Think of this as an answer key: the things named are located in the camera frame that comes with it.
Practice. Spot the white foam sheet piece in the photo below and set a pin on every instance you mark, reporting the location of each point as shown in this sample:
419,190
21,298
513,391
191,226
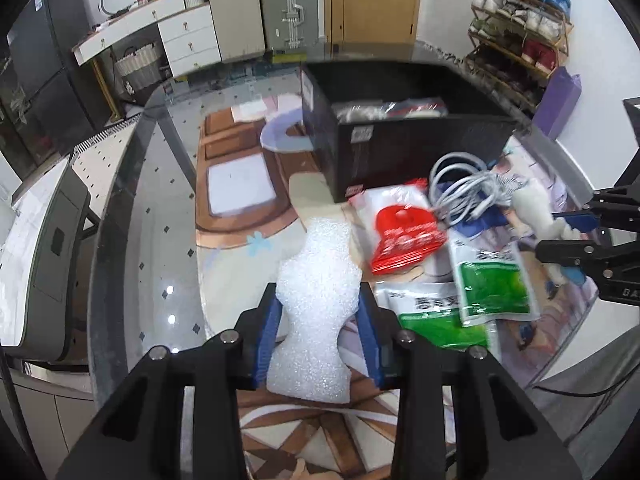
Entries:
317,310

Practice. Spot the white plush toy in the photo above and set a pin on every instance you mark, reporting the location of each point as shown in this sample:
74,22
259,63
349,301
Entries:
532,207

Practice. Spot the rows of shoes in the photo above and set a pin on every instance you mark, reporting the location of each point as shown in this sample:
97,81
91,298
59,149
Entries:
520,15

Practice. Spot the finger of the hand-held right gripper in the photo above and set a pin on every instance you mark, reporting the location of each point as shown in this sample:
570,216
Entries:
575,218
565,252

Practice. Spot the woven wicker basket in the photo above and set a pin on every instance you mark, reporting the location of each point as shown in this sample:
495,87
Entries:
137,67

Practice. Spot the printed table mat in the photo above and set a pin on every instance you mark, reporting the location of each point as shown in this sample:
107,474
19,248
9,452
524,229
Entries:
240,200

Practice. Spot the beige suitcase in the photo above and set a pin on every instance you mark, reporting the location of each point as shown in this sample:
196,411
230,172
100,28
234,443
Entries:
235,15

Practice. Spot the grey-green suitcase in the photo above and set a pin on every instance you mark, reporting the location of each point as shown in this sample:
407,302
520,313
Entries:
291,7

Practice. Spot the white plastic bag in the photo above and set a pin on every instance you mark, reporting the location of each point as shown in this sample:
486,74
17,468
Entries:
357,110

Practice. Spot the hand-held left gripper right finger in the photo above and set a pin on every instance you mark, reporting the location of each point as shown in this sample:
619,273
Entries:
371,335

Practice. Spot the wooden shoe rack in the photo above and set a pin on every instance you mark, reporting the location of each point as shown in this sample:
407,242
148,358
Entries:
520,55

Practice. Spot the clear bag with red label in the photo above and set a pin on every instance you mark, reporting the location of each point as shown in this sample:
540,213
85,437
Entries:
405,232

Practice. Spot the black storage box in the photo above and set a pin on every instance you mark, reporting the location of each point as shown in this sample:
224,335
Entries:
400,160

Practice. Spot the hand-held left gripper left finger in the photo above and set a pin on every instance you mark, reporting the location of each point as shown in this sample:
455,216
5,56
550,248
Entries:
264,332

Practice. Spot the wooden door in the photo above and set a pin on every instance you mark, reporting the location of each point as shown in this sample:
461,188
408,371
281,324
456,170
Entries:
372,0

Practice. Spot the black refrigerator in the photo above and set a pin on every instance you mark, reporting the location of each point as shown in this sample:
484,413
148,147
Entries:
42,70

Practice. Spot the purple paper bag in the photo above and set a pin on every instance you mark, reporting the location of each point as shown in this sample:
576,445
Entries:
557,105

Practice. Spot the white desk with drawers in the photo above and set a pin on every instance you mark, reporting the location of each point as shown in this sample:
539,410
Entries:
175,30

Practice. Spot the white and grey chair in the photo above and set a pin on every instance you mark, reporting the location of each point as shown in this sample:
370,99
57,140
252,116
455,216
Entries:
42,260

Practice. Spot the green and white packet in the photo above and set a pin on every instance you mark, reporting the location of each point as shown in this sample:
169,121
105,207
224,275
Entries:
492,285
430,315

